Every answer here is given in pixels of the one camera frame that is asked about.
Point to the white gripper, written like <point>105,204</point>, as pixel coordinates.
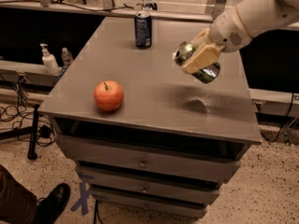
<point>228,32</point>

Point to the green soda can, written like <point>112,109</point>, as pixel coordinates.
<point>199,61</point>

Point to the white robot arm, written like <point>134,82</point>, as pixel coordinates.
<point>260,16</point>

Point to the blue soda can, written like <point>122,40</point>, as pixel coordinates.
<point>143,29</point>

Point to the grey drawer cabinet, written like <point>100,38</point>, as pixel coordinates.
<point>173,142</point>

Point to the red apple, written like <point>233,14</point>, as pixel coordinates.
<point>108,95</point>

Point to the small clear bottle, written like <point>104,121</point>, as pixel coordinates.
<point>67,57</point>

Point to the white pump bottle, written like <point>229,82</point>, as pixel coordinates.
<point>49,60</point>

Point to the blue tape cross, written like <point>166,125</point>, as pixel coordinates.
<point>82,202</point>

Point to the black stand leg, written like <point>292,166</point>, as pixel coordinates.
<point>32,145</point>

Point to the black shoe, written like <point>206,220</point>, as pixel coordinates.
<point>53,205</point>

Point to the brown trouser leg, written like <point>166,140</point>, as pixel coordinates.
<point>17,203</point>

